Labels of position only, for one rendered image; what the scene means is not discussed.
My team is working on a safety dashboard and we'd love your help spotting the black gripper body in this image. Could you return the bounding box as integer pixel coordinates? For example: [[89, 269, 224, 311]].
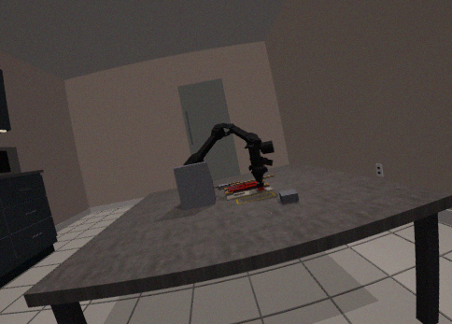
[[248, 155, 268, 174]]

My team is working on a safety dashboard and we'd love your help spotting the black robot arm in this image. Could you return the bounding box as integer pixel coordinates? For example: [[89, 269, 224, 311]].
[[183, 123, 275, 166]]

